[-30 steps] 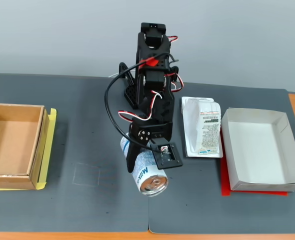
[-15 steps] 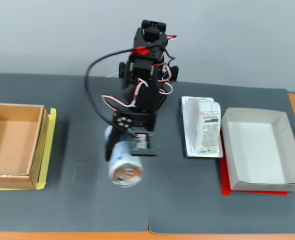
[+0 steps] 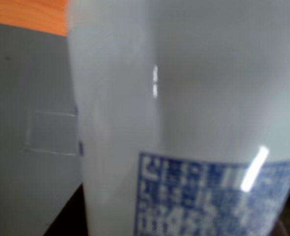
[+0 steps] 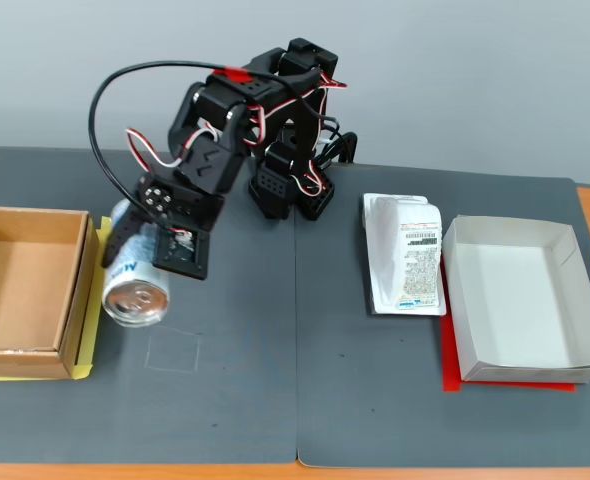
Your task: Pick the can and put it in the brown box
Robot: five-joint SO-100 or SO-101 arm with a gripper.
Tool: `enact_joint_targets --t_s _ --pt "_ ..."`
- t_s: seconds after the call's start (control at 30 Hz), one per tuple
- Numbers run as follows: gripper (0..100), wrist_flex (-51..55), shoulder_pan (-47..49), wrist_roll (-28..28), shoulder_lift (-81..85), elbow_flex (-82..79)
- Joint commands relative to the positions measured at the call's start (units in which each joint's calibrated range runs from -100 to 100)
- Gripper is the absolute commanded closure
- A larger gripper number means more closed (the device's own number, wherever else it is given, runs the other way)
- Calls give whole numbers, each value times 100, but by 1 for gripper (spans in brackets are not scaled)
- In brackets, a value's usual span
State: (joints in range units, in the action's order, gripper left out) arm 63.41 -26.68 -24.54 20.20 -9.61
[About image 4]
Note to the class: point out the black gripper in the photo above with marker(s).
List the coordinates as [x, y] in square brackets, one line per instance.
[181, 198]

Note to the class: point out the white blue drink can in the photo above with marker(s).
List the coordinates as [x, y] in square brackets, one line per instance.
[135, 300]

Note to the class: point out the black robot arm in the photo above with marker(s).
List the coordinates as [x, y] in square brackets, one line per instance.
[300, 125]

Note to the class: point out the brown cardboard box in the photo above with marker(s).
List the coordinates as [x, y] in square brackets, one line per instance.
[25, 280]

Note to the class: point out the white paper box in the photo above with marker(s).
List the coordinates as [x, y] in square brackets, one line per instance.
[515, 300]

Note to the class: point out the yellow paper sheet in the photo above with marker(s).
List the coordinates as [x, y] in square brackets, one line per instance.
[87, 345]

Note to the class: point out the grey table mat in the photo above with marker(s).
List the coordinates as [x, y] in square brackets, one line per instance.
[200, 375]
[405, 400]

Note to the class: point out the white plastic food package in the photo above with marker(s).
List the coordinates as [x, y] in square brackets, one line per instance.
[410, 250]

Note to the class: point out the red paper sheet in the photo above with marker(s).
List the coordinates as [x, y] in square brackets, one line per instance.
[450, 360]

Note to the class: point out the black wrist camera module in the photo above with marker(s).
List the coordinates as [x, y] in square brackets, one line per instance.
[198, 260]

